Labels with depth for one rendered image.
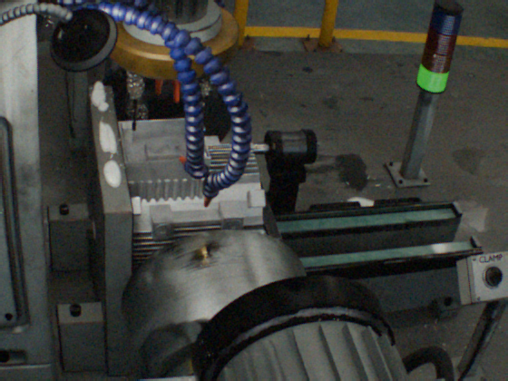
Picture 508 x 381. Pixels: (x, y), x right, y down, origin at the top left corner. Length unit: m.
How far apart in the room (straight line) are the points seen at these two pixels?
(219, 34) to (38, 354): 0.53
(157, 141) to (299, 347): 0.65
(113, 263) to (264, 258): 0.23
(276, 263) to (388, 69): 1.21
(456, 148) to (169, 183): 0.91
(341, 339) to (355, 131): 1.25
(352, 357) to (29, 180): 0.49
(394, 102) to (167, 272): 1.13
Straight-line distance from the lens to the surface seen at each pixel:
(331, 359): 0.67
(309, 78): 2.08
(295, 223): 1.46
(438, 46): 1.63
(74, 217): 1.43
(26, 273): 1.12
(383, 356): 0.72
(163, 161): 1.19
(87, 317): 1.27
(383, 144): 1.90
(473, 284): 1.23
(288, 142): 1.43
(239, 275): 1.00
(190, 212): 1.23
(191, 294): 0.99
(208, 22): 1.09
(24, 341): 1.23
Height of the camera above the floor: 1.87
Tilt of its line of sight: 39 degrees down
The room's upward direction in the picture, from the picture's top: 8 degrees clockwise
